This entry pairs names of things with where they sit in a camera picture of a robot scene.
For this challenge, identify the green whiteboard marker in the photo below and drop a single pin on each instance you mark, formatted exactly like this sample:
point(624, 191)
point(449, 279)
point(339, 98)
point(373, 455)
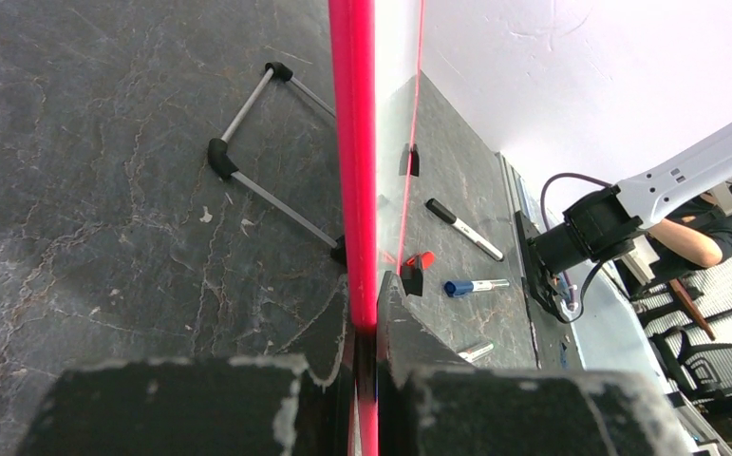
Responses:
point(476, 352)

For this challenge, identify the black whiteboard marker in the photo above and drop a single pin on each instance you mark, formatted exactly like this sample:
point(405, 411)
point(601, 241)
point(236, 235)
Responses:
point(449, 218)

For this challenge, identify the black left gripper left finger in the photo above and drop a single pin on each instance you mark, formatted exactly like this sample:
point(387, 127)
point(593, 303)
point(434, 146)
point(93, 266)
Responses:
point(297, 401)

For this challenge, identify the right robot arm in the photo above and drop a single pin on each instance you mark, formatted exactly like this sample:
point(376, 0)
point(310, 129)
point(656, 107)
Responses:
point(602, 225)

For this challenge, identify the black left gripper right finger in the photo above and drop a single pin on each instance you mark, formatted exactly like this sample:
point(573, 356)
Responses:
point(432, 402)

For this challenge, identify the person in black shirt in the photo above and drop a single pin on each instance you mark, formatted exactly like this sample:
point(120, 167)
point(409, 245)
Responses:
point(696, 236)

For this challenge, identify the whiteboard wire stand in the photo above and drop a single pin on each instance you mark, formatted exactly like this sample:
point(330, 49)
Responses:
point(280, 146)

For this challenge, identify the pink framed whiteboard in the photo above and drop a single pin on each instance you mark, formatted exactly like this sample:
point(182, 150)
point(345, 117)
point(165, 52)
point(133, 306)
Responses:
point(376, 49)

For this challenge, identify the red marker cap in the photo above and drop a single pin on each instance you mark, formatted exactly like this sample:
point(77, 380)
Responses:
point(421, 261)

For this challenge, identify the black office chair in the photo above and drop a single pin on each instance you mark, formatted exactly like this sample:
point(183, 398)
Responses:
point(702, 373)

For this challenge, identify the blue whiteboard marker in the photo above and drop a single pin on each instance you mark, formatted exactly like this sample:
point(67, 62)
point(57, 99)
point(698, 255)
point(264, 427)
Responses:
point(460, 288)

